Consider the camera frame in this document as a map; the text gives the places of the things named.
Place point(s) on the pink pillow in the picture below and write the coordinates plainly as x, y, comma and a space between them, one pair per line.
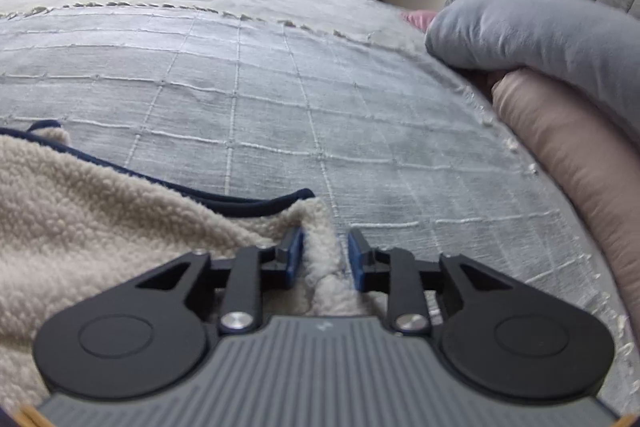
575, 167

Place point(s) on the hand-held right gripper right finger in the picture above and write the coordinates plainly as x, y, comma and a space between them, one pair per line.
354, 262

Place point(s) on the cream fleece jacket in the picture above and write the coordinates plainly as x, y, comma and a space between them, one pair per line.
100, 227

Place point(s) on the grey quilt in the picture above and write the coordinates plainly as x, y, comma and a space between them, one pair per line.
550, 37

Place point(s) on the grey checked bedspread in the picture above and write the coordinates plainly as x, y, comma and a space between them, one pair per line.
300, 107

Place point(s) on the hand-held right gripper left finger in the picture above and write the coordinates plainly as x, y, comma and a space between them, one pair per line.
296, 257

